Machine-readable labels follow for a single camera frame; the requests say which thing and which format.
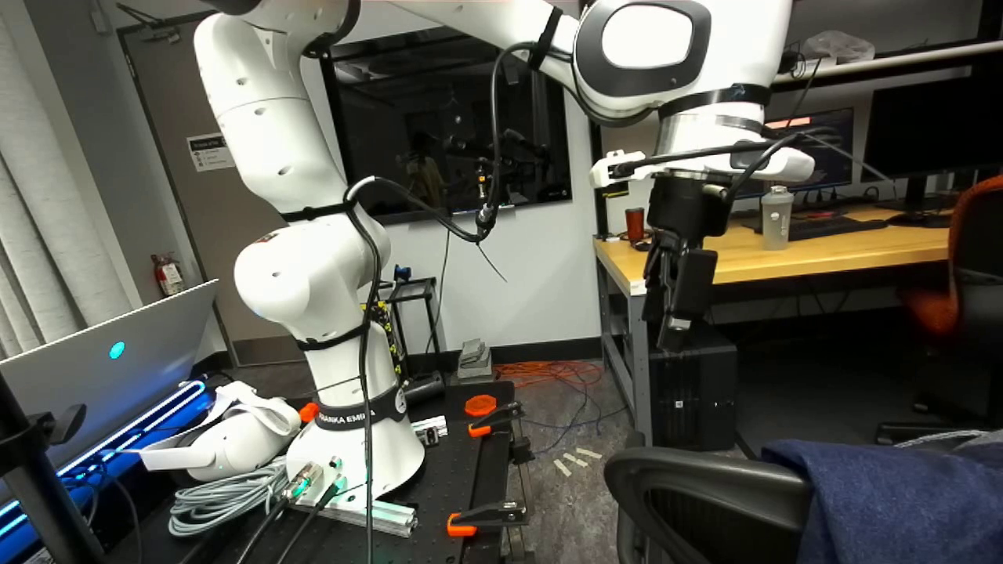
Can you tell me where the navy blue jacket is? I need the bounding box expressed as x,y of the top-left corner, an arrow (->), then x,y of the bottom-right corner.
761,428 -> 1003,564

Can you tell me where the white curtain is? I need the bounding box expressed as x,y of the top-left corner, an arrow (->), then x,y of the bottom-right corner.
0,0 -> 136,363

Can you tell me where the orange and black clamp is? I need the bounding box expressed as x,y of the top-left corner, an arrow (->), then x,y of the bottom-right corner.
446,501 -> 530,539
462,395 -> 526,439

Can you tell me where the orange office chair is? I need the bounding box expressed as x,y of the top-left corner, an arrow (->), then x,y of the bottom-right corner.
876,175 -> 1003,446

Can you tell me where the black keyboard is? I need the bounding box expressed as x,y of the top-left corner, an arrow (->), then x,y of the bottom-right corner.
740,215 -> 891,242

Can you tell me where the black office chair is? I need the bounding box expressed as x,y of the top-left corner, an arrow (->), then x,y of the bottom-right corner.
603,445 -> 817,564

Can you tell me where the door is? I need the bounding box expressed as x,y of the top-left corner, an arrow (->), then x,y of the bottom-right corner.
116,22 -> 306,367

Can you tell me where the door sign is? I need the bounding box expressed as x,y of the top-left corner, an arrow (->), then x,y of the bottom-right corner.
186,132 -> 236,174

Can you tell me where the red fire extinguisher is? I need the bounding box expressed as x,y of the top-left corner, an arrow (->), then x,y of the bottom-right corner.
152,251 -> 186,298

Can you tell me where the white headset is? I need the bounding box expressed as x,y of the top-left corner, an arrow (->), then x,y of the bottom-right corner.
139,381 -> 303,483

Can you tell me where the silver laptop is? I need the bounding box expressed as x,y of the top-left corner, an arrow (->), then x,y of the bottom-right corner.
0,278 -> 221,543

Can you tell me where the orange cable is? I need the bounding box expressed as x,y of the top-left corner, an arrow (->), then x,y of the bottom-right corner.
492,359 -> 606,390

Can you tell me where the wooden desk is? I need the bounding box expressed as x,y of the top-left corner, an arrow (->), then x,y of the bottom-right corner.
592,204 -> 1003,449

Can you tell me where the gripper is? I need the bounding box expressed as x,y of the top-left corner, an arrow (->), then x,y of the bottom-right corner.
643,174 -> 736,353

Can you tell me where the dark window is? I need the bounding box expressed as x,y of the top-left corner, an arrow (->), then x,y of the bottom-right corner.
320,27 -> 574,226

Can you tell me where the aluminium bar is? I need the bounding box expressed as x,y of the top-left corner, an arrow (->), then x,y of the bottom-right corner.
291,497 -> 418,539

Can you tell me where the coil of grey cable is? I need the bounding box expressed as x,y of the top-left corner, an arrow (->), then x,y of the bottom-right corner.
168,457 -> 292,538

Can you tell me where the blue cable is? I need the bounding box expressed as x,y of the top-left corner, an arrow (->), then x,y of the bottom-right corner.
520,381 -> 630,437

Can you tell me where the black metal rack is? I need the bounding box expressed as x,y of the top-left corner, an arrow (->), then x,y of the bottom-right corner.
382,266 -> 448,378

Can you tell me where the clear plastic bag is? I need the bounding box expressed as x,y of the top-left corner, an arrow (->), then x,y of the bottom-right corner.
799,29 -> 876,65

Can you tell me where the black cable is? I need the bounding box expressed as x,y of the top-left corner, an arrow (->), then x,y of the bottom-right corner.
255,475 -> 347,564

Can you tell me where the large black monitor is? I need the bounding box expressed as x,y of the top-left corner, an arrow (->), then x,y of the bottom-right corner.
861,77 -> 1003,229

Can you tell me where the black computer tower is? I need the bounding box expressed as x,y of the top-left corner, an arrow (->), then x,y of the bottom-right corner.
648,320 -> 740,453

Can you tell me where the grey bottle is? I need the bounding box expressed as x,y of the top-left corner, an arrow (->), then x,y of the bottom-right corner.
761,185 -> 795,252

